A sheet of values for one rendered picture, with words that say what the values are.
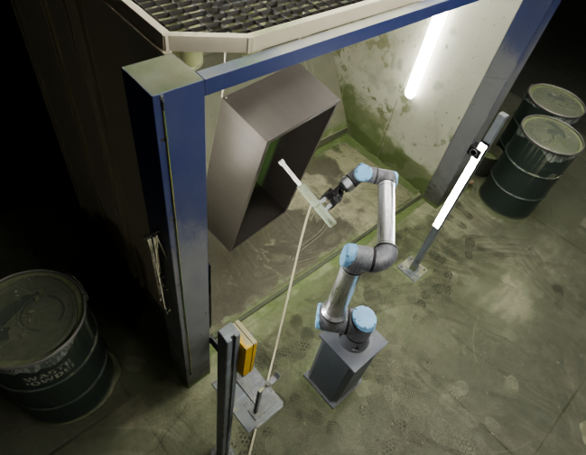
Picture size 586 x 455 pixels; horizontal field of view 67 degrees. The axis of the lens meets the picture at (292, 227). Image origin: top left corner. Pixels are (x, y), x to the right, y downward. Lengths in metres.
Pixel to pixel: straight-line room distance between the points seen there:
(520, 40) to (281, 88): 1.91
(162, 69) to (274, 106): 1.07
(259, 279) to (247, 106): 1.65
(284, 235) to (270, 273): 0.43
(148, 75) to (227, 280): 2.38
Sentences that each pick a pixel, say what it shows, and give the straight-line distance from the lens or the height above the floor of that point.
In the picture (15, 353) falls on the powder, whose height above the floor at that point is 0.86.
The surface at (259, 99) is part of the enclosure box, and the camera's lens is 2.47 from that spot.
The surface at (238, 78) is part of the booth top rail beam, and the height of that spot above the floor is 2.25.
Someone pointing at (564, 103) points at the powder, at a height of 0.87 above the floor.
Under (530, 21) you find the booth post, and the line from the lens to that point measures 3.75.
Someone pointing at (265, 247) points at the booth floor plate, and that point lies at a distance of 3.81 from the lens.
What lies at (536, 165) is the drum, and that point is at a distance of 4.57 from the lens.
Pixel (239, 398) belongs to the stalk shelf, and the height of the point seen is 0.79.
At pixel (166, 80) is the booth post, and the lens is 1.44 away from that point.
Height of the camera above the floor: 3.06
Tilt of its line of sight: 49 degrees down
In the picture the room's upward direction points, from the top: 12 degrees clockwise
